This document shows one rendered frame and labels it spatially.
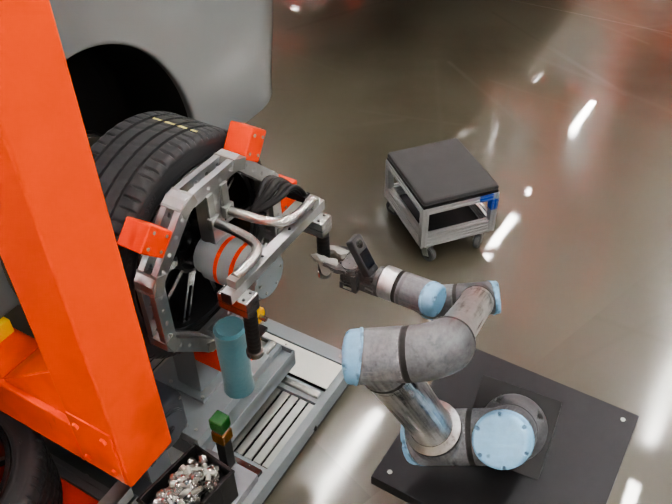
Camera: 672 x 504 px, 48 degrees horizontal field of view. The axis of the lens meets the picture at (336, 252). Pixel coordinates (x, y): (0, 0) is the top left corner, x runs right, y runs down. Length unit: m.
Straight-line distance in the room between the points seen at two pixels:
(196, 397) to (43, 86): 1.42
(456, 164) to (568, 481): 1.52
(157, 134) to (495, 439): 1.15
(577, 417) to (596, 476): 0.20
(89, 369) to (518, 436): 1.05
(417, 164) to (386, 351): 1.87
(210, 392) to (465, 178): 1.41
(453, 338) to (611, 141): 2.85
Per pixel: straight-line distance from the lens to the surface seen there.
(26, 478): 2.17
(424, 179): 3.20
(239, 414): 2.59
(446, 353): 1.51
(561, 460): 2.35
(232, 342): 2.02
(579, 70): 4.90
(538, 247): 3.45
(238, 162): 1.96
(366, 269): 2.00
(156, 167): 1.87
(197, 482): 1.96
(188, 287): 2.16
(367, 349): 1.51
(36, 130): 1.37
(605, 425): 2.46
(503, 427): 2.01
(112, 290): 1.64
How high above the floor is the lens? 2.20
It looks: 41 degrees down
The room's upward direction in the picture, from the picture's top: 1 degrees counter-clockwise
